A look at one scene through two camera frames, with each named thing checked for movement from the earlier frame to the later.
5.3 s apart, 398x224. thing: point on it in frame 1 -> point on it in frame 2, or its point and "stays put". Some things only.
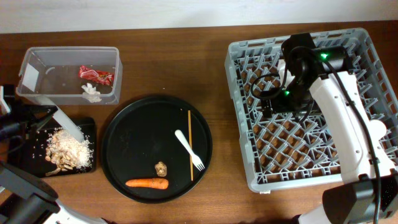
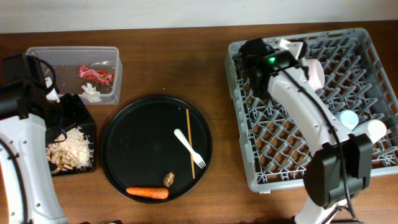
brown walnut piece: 161,169 -> 168,179
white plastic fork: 196,159 stays put
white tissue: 91,93 stays put
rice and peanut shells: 66,154 stays put
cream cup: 377,129 stays put
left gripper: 25,114 -> 54,135
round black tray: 157,149 stays put
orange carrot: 154,183 -> 150,192
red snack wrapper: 86,73 stays put
